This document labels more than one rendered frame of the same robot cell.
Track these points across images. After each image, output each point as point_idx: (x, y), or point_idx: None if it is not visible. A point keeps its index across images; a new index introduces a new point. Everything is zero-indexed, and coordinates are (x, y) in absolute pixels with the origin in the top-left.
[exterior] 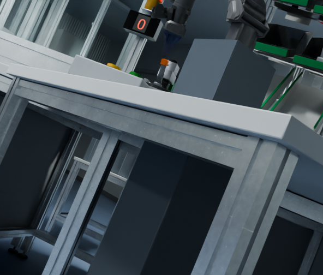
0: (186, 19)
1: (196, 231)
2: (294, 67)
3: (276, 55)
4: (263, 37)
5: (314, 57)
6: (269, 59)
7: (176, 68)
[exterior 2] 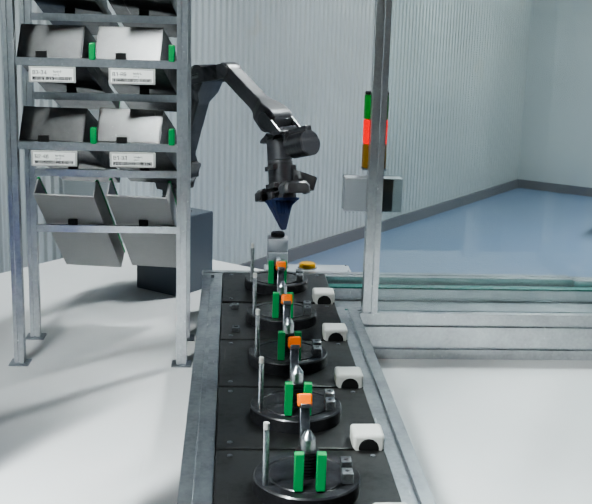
0: (268, 177)
1: None
2: (110, 179)
3: (142, 181)
4: (157, 188)
5: (82, 140)
6: (152, 166)
7: (267, 241)
